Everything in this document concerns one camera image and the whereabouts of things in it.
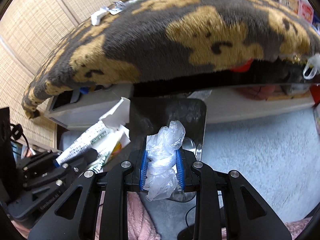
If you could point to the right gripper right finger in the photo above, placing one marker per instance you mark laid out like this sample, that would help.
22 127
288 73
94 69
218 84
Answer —
226 202

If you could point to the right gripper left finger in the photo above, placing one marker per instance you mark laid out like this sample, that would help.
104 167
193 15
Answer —
94 197

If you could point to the white green paper box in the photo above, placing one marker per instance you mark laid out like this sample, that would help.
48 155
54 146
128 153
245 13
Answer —
108 137

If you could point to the clear plastic bag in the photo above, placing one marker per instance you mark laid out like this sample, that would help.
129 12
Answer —
161 152

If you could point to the white paper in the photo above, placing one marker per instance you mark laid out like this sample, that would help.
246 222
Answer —
98 15

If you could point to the silver snack wrapper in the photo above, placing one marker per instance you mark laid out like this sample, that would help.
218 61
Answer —
116 7

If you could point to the black trash bin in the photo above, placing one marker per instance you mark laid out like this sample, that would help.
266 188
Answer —
140 127

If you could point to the pink fluffy cloth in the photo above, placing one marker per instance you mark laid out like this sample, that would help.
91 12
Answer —
139 224

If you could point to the light blue fluffy rug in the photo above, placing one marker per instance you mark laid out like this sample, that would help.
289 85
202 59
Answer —
278 155

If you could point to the white low table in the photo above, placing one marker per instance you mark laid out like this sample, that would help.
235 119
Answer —
74 110

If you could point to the woven folding screen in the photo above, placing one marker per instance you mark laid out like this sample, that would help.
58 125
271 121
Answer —
30 29

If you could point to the bear pattern brown blanket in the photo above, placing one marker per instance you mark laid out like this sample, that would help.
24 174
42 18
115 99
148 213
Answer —
163 39

